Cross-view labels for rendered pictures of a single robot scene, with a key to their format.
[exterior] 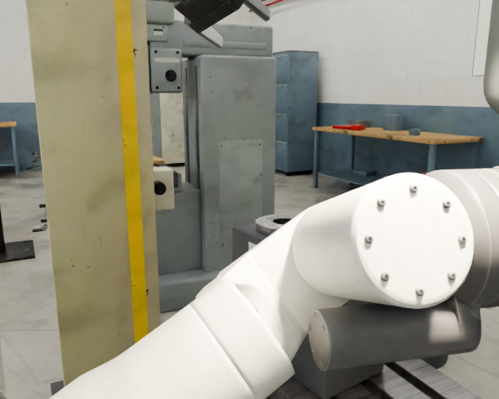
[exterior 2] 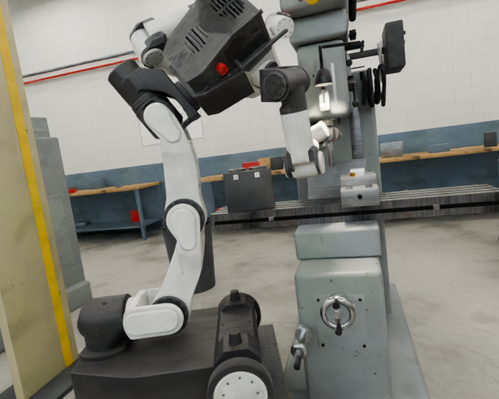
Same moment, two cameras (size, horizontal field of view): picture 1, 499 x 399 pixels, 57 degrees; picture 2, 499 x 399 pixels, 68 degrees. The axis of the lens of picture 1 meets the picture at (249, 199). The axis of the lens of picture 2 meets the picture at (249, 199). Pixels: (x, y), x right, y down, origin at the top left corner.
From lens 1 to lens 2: 1.34 m
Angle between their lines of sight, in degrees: 47
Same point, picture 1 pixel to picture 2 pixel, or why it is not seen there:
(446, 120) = (133, 176)
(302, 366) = (264, 203)
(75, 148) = (1, 199)
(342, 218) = (318, 127)
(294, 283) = not seen: hidden behind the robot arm
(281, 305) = not seen: hidden behind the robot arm
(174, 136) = not seen: outside the picture
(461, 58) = (132, 136)
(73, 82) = not seen: outside the picture
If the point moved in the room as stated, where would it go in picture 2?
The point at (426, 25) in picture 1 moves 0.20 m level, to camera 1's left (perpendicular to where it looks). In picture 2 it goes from (102, 117) to (92, 117)
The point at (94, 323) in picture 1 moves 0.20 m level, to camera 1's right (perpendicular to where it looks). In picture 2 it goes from (32, 325) to (68, 311)
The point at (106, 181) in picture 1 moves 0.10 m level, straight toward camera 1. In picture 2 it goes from (24, 219) to (35, 218)
